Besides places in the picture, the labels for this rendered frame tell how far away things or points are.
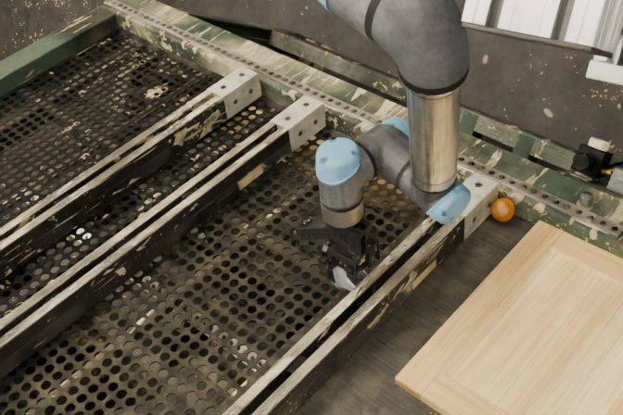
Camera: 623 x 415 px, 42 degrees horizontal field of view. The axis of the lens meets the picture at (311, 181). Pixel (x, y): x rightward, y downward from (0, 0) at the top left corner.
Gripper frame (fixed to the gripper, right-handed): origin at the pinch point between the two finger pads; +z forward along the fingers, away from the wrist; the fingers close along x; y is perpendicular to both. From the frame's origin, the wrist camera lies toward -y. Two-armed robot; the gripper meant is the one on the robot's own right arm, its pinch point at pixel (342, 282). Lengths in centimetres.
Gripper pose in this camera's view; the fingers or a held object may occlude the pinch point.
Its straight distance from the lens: 161.7
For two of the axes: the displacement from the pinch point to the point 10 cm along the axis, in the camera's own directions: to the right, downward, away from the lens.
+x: 6.6, -5.5, 5.1
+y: 7.4, 4.0, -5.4
